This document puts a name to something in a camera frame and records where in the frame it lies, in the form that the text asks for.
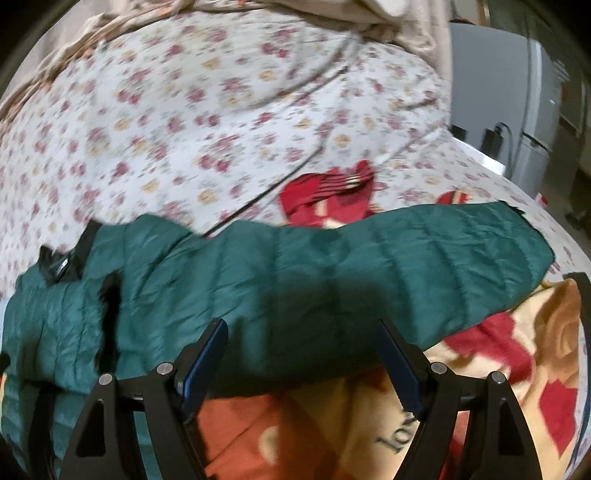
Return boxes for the white refrigerator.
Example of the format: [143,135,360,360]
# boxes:
[450,21,564,197]

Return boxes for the beige blanket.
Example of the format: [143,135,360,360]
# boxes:
[0,0,453,125]

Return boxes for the red and cream printed blanket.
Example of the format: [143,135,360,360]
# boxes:
[196,159,588,480]

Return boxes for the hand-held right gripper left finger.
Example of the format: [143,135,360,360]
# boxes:
[59,318,229,480]

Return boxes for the black power adapter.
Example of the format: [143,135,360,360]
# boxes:
[482,121,513,158]

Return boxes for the floral bed quilt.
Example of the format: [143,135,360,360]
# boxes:
[0,9,578,296]

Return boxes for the green puffer jacket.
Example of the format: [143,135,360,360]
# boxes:
[0,201,555,480]

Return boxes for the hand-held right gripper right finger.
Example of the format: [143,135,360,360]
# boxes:
[376,320,542,480]

